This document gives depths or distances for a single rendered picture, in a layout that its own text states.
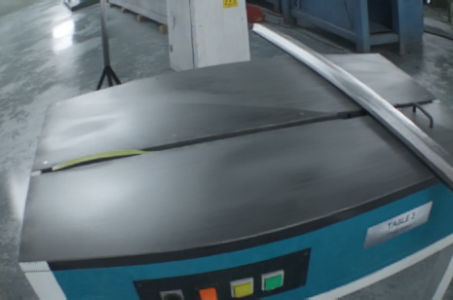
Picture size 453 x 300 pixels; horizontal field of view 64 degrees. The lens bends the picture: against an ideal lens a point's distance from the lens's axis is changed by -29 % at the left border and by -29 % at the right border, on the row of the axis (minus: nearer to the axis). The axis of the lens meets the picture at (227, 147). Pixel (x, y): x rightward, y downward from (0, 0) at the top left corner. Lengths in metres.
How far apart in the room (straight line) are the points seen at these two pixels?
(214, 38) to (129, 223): 2.20
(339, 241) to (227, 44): 2.24
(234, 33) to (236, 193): 2.20
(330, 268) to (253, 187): 0.18
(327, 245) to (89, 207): 0.35
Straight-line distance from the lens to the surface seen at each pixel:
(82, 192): 0.70
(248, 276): 0.63
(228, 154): 0.73
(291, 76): 1.00
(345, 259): 0.70
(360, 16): 3.27
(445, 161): 0.71
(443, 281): 1.06
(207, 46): 2.74
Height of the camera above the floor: 1.11
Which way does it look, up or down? 30 degrees down
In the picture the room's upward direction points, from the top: 4 degrees counter-clockwise
